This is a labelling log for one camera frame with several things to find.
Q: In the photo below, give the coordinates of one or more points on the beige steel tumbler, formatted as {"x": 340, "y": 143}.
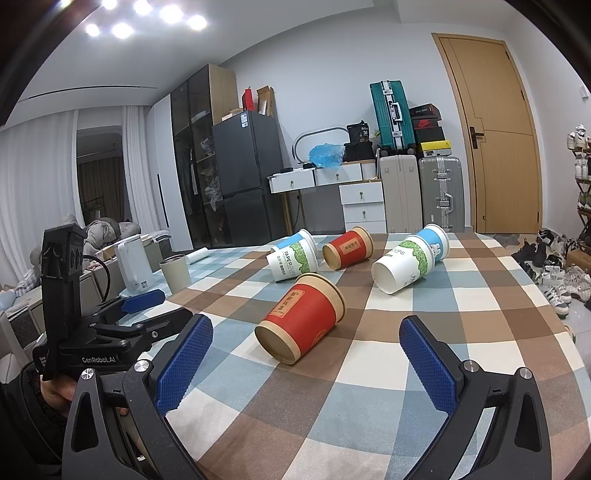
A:
{"x": 176, "y": 273}

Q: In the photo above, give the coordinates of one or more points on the beige suitcase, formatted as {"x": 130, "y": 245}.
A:
{"x": 402, "y": 193}

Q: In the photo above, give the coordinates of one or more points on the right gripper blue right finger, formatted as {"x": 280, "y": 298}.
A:
{"x": 517, "y": 442}

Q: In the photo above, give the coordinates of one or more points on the white electric kettle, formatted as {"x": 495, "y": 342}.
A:
{"x": 134, "y": 266}

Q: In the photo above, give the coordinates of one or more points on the black refrigerator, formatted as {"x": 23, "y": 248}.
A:
{"x": 247, "y": 151}

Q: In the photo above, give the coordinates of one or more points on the teal suitcase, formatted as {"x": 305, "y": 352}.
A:
{"x": 393, "y": 116}

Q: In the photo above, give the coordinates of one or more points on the white green paper cup left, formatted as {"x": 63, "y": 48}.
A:
{"x": 292, "y": 261}

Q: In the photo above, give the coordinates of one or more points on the white curtain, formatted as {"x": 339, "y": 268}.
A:
{"x": 39, "y": 179}

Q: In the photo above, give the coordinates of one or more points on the stack of shoe boxes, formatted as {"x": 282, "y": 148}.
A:
{"x": 426, "y": 124}

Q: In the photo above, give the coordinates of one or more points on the silver aluminium suitcase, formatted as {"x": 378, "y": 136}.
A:
{"x": 442, "y": 188}

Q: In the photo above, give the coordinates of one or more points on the red paper cup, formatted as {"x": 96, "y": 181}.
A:
{"x": 349, "y": 249}
{"x": 302, "y": 317}

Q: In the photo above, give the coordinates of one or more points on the black bag on desk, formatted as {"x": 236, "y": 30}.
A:
{"x": 359, "y": 147}

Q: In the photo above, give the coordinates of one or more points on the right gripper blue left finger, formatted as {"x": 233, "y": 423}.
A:
{"x": 117, "y": 427}

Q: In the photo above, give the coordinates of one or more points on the white green paper cup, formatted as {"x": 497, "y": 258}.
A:
{"x": 292, "y": 261}
{"x": 408, "y": 262}

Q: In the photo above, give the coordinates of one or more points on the person's left hand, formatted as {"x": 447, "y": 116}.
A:
{"x": 58, "y": 393}

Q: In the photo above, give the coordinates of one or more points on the white green paper cup right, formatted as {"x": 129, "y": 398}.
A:
{"x": 408, "y": 262}

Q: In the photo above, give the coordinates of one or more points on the white blue paper cup left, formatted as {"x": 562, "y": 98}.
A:
{"x": 300, "y": 235}

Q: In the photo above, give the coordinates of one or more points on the white drawer desk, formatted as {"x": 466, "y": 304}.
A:
{"x": 360, "y": 190}

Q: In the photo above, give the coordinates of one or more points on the shoe rack with shoes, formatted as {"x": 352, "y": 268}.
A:
{"x": 578, "y": 143}

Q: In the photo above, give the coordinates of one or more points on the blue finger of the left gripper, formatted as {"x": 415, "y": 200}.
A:
{"x": 134, "y": 304}
{"x": 142, "y": 335}

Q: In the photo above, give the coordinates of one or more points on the white paper roll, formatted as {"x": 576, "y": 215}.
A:
{"x": 197, "y": 255}

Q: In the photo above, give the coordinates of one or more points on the white blue paper cup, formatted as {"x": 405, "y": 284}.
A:
{"x": 300, "y": 235}
{"x": 438, "y": 240}

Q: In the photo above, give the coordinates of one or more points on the dark glass cabinet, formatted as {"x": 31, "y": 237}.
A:
{"x": 197, "y": 104}

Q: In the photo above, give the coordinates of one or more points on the checkered tablecloth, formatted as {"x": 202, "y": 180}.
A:
{"x": 353, "y": 407}

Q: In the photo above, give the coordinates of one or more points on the blue plastic bag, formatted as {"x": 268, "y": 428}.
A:
{"x": 327, "y": 155}

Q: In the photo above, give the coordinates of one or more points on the wooden door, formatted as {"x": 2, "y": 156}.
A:
{"x": 499, "y": 134}

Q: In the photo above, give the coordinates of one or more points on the white blue paper cup right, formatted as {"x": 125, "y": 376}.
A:
{"x": 438, "y": 240}

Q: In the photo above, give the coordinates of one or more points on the pile of shoes on floor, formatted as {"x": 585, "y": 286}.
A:
{"x": 560, "y": 282}

